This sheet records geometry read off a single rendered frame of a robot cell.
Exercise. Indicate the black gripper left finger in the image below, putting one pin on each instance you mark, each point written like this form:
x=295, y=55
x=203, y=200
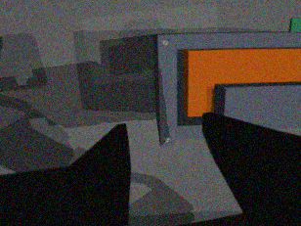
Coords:
x=93, y=191

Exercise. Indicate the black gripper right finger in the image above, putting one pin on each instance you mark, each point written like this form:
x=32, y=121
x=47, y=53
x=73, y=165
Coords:
x=261, y=166

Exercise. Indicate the orange l-shaped part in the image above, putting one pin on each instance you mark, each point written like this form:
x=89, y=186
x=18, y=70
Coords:
x=202, y=68

